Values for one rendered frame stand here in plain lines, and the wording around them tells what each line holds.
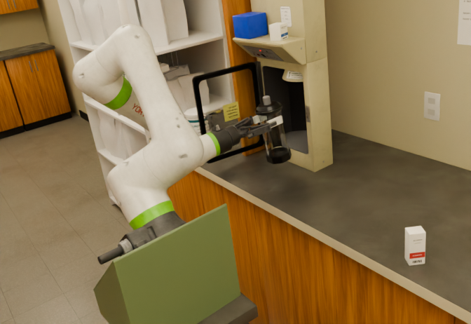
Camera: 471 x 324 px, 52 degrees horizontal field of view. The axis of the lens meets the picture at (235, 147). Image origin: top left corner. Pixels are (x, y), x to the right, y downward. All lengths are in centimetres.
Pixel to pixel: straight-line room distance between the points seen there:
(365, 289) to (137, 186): 84
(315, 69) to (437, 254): 83
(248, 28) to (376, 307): 113
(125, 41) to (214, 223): 60
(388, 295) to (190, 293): 65
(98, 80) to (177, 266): 63
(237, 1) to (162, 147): 102
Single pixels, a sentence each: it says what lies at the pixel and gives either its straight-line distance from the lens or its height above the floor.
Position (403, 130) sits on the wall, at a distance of 226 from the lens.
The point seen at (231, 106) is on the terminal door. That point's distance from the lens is 212.
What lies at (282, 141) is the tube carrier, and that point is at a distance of 190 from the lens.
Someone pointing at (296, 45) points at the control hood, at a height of 149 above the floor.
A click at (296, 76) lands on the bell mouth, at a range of 202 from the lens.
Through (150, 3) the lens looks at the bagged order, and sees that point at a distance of 294.
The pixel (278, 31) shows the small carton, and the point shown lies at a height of 155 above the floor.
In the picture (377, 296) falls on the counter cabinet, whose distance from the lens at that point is 169.
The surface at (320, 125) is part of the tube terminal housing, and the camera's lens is 203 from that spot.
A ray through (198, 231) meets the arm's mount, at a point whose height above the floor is 121.
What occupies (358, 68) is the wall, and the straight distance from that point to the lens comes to 233.
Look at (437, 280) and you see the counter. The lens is 151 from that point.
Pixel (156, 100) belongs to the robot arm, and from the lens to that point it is 135.
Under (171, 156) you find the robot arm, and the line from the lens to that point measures 126.
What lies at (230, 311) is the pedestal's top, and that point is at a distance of 141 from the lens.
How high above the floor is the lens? 187
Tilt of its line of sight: 23 degrees down
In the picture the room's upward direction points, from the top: 8 degrees counter-clockwise
